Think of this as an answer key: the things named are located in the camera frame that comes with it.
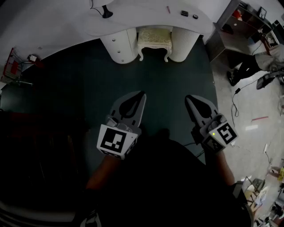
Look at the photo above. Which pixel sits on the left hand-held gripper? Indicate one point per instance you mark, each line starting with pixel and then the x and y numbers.
pixel 115 142

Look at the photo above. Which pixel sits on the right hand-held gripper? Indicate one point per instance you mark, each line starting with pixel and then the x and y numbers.
pixel 222 135

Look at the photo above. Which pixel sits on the floral cushioned white stool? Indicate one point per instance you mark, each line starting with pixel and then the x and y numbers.
pixel 154 37

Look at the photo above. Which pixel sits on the white vanity desk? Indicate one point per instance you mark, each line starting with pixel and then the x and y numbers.
pixel 155 17

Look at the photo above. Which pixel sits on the person's right forearm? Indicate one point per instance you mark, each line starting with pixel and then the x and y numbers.
pixel 219 168

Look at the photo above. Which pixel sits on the person's left forearm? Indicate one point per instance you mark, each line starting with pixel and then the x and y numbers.
pixel 99 173

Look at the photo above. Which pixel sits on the black power adapter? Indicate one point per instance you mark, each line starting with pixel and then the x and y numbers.
pixel 237 90

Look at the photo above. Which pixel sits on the open shelf unit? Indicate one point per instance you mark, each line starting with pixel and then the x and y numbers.
pixel 217 48

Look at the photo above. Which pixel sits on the white power strip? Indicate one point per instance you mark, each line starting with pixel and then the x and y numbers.
pixel 265 148

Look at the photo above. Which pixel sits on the person's black clothing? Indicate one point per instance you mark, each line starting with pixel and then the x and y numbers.
pixel 159 181

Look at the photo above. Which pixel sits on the small black round item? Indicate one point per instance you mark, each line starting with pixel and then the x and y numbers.
pixel 195 16

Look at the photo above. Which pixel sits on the white table lamp black base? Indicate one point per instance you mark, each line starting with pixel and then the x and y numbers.
pixel 107 13

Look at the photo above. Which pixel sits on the small black box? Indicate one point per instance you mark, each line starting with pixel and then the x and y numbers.
pixel 184 13

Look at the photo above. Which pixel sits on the red item in shelf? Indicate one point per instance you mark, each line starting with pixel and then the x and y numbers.
pixel 237 13

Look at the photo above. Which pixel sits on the red metal cart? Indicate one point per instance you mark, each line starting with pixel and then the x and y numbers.
pixel 13 66

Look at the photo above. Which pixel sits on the black picture frame stand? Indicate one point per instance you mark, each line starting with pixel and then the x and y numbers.
pixel 260 12

